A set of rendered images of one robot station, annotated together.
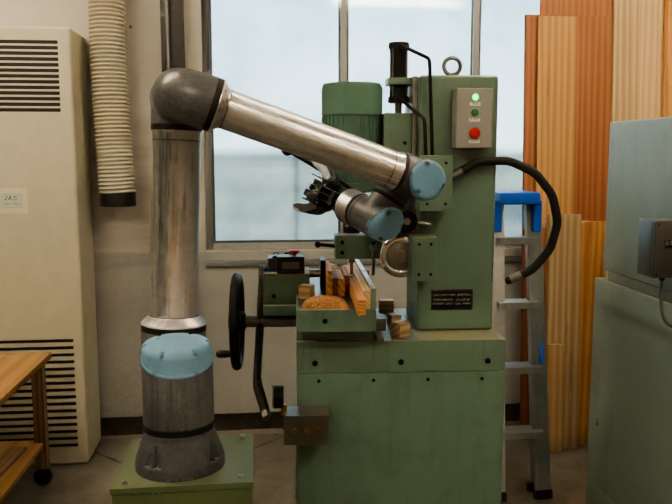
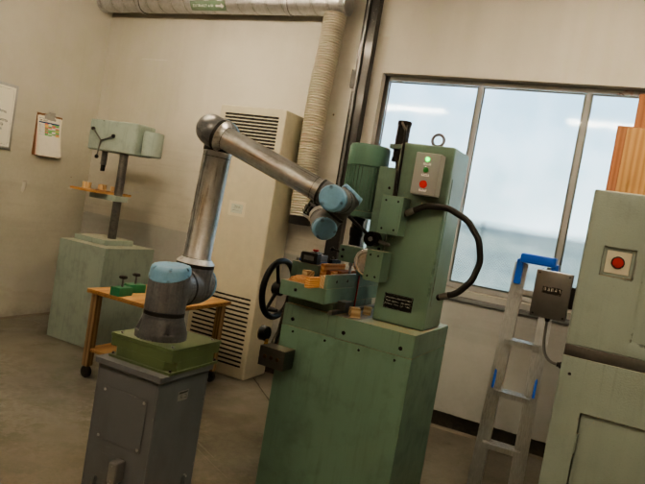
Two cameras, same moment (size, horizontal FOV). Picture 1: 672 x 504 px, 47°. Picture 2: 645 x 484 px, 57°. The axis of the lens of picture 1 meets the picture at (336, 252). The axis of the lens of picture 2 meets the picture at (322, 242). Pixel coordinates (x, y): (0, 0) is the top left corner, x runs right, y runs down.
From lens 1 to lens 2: 1.23 m
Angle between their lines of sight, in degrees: 31
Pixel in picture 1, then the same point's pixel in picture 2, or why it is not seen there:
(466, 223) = (417, 250)
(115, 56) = (313, 131)
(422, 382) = (354, 350)
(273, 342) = not seen: hidden behind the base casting
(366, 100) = (369, 156)
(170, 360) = (156, 270)
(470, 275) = (413, 287)
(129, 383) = not seen: hidden behind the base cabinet
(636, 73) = not seen: outside the picture
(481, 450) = (386, 414)
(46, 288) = (243, 264)
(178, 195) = (204, 186)
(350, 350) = (314, 316)
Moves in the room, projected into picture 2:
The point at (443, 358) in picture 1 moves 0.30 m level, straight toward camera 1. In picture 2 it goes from (370, 338) to (322, 343)
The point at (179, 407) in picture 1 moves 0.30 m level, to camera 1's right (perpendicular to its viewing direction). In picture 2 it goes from (155, 298) to (218, 318)
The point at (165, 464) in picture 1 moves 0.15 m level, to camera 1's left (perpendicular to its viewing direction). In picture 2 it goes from (141, 327) to (113, 318)
